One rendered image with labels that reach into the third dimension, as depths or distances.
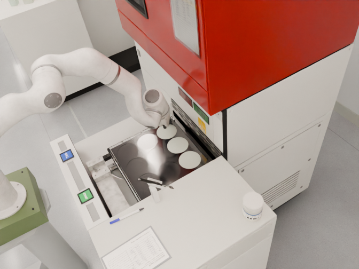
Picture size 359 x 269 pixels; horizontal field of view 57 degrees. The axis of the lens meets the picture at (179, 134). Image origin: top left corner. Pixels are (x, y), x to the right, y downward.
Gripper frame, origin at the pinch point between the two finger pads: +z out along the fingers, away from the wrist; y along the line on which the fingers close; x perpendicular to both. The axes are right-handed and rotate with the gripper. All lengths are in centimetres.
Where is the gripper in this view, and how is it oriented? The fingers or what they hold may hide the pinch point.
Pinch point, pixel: (168, 121)
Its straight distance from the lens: 165.3
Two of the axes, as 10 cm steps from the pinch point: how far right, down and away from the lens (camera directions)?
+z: 1.7, 2.9, 9.4
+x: 9.8, 0.5, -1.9
